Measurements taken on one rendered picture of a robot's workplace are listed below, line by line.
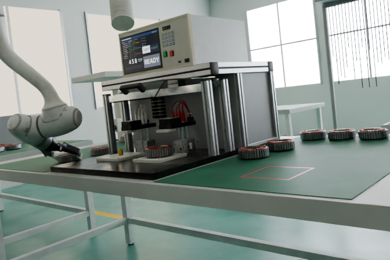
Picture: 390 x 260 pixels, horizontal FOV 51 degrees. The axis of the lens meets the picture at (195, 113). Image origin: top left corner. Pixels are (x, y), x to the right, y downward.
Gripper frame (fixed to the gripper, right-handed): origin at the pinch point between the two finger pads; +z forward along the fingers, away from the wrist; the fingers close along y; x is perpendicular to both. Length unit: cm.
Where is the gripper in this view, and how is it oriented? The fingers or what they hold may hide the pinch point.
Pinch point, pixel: (69, 156)
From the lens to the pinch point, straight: 207.3
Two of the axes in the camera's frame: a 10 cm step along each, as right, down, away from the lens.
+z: 2.7, 4.4, 8.6
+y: -9.6, 1.0, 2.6
